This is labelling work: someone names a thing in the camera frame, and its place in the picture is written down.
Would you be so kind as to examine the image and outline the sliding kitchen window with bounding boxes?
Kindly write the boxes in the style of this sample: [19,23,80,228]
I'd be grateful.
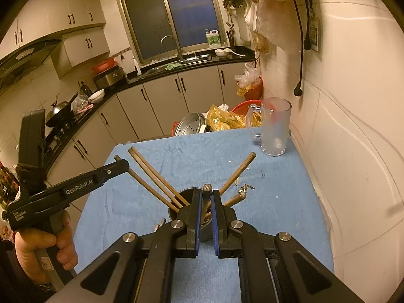
[114,0,228,66]

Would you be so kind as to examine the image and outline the black power cable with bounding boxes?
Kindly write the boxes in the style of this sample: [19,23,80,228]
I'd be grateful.
[293,0,314,98]

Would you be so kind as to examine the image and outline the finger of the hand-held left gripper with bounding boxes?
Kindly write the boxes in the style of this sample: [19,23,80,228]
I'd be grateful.
[94,159,131,183]

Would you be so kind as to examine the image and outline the metal box appliance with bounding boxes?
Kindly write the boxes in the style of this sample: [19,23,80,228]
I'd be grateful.
[93,65,126,90]

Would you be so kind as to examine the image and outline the blue table cloth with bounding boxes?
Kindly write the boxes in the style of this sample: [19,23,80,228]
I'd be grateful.
[73,125,336,303]

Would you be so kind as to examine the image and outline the steel kitchen sink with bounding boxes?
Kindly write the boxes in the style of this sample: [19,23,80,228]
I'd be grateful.
[140,54,213,73]

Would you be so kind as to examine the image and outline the yellow plastic bag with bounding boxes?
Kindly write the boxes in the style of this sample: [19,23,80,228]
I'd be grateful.
[206,104,263,132]

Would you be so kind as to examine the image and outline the clear glass mug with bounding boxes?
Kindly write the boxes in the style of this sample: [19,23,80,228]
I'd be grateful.
[246,97,293,158]

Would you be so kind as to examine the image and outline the beige upper kitchen cabinets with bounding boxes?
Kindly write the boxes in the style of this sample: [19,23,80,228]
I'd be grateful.
[0,0,107,58]

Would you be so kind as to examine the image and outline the black kitchen countertop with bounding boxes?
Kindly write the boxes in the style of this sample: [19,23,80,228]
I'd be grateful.
[40,48,256,178]

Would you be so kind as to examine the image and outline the metal steamer tray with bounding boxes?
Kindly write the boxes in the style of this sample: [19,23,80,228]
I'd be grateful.
[172,112,208,137]

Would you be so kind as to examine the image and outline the chrome sink faucet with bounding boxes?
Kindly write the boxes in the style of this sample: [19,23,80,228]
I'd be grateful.
[161,35,184,63]

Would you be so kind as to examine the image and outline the bunch of wooden chopsticks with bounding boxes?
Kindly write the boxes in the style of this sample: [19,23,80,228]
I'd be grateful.
[128,147,256,228]

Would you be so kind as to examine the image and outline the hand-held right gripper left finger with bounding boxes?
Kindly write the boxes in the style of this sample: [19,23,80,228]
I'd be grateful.
[58,189,203,303]

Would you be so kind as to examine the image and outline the wall power outlet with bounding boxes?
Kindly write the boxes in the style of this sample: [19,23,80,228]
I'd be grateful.
[307,15,321,53]

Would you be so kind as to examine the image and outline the black chopstick holder cup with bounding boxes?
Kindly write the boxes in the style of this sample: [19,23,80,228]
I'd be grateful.
[167,188,223,244]

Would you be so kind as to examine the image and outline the white ladle bowl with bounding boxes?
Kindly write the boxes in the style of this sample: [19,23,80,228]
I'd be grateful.
[215,47,246,58]

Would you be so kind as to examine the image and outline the black gas stove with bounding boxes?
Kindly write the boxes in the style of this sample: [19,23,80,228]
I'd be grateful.
[43,116,81,161]

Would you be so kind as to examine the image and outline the red plastic basin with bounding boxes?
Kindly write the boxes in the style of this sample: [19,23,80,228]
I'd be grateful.
[92,58,116,74]

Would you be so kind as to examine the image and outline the hanging clear plastic bags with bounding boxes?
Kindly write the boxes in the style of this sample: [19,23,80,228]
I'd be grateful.
[244,0,301,55]

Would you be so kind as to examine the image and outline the small beige wall cabinet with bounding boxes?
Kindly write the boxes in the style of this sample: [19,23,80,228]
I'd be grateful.
[51,26,111,80]

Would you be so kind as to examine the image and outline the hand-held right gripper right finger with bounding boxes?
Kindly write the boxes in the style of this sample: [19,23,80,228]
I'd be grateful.
[211,190,363,303]

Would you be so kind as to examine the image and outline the black wok with lid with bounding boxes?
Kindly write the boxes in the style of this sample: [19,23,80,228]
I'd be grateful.
[45,92,80,127]

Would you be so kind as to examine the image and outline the black range hood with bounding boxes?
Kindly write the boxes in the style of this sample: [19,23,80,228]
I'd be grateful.
[0,38,67,81]

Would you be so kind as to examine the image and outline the green detergent jug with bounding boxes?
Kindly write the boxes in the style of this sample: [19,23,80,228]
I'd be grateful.
[205,29,221,49]

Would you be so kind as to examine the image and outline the person's left forearm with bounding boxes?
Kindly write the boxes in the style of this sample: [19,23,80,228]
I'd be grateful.
[0,239,57,303]

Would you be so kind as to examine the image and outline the row of sauce bottles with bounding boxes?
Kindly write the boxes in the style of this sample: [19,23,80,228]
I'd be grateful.
[0,161,24,209]

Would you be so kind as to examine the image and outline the red plastic basket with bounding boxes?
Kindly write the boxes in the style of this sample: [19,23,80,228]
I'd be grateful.
[231,100,265,127]

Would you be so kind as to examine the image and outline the person's left hand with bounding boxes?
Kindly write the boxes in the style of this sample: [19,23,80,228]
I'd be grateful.
[14,210,79,284]

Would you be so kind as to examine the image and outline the plastic bag in red bin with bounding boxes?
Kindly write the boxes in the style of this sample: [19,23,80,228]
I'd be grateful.
[234,62,264,100]

